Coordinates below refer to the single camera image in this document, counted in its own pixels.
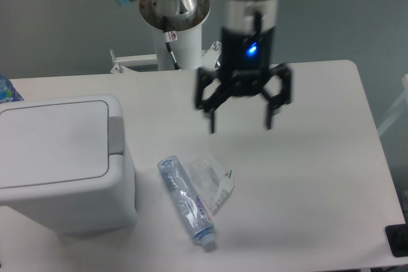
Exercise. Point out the white push-lid trash can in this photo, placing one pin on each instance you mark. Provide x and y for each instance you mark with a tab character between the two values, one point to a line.
65	163

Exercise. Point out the white frame right edge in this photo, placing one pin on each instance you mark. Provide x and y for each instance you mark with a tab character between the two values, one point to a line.
395	110

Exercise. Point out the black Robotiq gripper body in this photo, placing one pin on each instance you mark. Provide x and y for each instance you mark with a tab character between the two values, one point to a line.
245	61

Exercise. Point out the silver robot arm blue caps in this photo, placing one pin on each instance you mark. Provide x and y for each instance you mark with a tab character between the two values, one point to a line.
241	16

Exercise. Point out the clear crumpled plastic wrapper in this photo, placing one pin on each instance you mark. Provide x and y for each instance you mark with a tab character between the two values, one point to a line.
211	180

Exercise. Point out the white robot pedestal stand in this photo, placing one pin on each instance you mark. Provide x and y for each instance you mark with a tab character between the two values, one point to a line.
173	50

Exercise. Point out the crushed clear plastic bottle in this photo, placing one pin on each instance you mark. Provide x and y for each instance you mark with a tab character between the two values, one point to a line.
187	202

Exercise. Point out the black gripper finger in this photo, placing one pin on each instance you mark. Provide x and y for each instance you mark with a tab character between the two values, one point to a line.
284	74
204	78

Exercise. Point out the blue-label water bottle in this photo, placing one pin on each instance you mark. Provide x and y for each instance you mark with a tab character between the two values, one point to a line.
8	91

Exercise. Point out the black device table corner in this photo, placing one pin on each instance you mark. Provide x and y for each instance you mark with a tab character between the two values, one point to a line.
397	239

